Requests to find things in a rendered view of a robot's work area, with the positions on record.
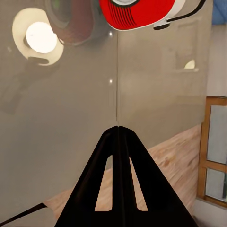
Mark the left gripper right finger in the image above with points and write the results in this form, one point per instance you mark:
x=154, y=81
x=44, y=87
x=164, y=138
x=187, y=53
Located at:
x=165, y=209

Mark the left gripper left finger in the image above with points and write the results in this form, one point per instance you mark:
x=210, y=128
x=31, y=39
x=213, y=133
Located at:
x=79, y=210

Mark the radio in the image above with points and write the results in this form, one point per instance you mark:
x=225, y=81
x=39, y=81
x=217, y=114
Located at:
x=127, y=15

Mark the coffee table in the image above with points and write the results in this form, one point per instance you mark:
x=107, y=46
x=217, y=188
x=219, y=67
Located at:
x=66, y=76

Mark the door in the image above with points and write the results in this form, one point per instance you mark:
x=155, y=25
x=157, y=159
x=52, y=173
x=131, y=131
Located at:
x=212, y=172

